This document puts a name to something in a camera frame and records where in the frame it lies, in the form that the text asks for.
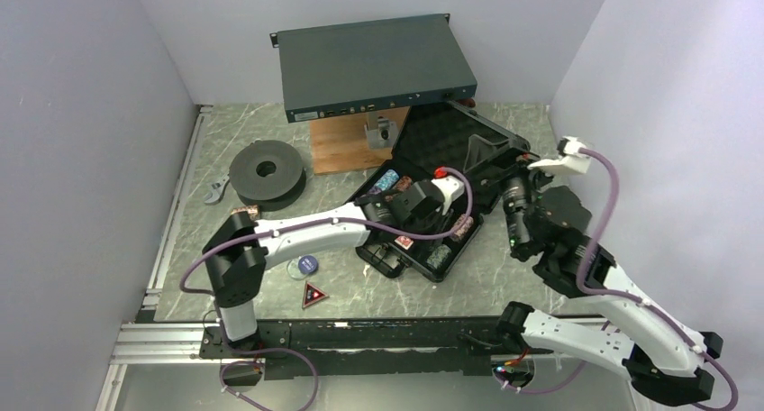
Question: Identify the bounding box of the silver wrench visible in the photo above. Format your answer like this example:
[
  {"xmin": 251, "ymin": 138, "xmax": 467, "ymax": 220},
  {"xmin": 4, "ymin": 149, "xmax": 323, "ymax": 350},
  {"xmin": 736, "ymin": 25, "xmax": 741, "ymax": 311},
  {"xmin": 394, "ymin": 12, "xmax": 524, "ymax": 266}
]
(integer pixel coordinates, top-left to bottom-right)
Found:
[{"xmin": 203, "ymin": 173, "xmax": 230, "ymax": 206}]

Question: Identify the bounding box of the light blue chip stack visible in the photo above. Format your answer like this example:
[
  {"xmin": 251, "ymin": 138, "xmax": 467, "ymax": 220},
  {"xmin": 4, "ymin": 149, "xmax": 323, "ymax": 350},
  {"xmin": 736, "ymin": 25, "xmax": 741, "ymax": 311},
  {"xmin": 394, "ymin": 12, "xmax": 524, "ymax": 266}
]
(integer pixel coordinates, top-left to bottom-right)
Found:
[{"xmin": 374, "ymin": 169, "xmax": 400, "ymax": 192}]

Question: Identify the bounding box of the green blue chip stack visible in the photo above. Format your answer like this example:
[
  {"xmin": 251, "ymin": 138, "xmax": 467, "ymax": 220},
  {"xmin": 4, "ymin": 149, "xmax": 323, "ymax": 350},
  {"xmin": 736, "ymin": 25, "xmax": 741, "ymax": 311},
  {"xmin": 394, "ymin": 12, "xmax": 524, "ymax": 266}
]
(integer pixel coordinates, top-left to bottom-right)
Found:
[{"xmin": 425, "ymin": 244, "xmax": 451, "ymax": 271}]

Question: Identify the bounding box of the black filament spool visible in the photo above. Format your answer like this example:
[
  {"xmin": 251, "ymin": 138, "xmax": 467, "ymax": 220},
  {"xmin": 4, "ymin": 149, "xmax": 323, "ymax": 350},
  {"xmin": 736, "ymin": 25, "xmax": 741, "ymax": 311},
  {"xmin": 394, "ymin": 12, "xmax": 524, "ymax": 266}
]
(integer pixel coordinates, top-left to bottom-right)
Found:
[{"xmin": 229, "ymin": 140, "xmax": 307, "ymax": 212}]

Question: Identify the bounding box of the black poker set case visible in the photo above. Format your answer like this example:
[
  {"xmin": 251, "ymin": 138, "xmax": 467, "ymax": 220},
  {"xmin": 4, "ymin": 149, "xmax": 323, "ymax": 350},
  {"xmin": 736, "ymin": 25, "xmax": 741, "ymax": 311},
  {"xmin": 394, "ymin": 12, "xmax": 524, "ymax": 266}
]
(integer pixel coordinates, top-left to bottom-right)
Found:
[{"xmin": 351, "ymin": 103, "xmax": 530, "ymax": 283}]

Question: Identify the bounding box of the red playing card deck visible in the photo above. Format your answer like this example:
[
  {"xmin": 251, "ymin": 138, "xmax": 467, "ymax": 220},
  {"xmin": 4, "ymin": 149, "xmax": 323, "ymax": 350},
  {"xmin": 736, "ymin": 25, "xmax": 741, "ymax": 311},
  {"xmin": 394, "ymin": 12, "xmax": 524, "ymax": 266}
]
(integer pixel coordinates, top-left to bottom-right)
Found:
[{"xmin": 394, "ymin": 235, "xmax": 414, "ymax": 251}]

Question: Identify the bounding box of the blue small blind button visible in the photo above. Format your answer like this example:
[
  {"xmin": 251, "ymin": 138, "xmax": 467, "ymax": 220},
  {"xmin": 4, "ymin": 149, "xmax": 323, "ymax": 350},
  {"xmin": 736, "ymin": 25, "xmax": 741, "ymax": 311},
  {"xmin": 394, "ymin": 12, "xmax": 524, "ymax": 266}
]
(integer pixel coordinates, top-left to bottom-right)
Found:
[{"xmin": 297, "ymin": 255, "xmax": 319, "ymax": 275}]

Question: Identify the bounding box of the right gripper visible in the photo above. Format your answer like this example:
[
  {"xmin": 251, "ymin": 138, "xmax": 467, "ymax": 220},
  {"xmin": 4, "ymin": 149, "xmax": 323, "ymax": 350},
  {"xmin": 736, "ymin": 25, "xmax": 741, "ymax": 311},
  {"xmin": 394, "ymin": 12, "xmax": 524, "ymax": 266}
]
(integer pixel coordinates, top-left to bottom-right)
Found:
[{"xmin": 461, "ymin": 133, "xmax": 566, "ymax": 252}]

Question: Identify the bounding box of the red black triangle token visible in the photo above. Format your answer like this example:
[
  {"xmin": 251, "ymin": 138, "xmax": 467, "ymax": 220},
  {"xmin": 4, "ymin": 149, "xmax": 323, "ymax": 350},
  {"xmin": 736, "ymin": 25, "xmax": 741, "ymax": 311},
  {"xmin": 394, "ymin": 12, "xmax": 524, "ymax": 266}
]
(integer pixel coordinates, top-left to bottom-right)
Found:
[{"xmin": 302, "ymin": 282, "xmax": 329, "ymax": 309}]

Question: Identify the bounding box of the brown orange chip stack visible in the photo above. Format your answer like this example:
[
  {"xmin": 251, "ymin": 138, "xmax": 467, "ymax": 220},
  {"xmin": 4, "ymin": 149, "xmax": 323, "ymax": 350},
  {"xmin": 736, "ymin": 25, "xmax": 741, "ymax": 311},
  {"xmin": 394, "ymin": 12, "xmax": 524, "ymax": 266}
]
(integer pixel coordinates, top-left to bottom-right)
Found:
[{"xmin": 391, "ymin": 176, "xmax": 413, "ymax": 196}]

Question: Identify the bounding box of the grey rack server box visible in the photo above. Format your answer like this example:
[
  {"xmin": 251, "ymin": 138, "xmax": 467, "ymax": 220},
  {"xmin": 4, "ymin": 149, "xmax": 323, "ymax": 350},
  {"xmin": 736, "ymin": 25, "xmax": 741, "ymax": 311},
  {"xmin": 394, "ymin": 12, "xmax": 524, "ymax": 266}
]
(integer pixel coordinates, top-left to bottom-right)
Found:
[{"xmin": 270, "ymin": 14, "xmax": 478, "ymax": 123}]

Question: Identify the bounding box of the wooden board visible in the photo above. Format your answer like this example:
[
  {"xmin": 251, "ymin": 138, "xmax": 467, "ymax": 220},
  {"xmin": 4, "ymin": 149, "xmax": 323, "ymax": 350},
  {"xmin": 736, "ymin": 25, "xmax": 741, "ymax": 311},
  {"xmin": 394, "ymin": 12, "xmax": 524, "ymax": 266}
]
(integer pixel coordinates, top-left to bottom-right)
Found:
[{"xmin": 309, "ymin": 113, "xmax": 392, "ymax": 175}]

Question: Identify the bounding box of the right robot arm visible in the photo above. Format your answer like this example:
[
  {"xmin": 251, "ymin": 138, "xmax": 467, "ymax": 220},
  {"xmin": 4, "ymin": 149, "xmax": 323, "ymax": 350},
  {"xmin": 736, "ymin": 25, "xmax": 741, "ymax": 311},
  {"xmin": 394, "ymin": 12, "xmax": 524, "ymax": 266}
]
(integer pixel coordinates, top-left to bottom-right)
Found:
[{"xmin": 465, "ymin": 137, "xmax": 723, "ymax": 410}]

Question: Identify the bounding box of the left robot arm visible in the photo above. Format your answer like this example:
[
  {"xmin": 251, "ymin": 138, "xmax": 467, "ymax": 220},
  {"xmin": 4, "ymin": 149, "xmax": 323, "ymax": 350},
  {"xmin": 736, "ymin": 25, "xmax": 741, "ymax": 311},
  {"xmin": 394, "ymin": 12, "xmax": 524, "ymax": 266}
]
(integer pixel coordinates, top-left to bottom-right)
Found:
[{"xmin": 199, "ymin": 176, "xmax": 470, "ymax": 357}]

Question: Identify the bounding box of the grey metal stand bracket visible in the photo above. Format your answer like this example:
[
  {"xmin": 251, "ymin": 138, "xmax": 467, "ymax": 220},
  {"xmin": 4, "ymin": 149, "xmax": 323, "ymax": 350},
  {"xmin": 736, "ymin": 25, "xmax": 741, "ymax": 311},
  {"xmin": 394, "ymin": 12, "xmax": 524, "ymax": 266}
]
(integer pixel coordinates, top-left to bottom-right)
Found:
[{"xmin": 364, "ymin": 112, "xmax": 399, "ymax": 150}]

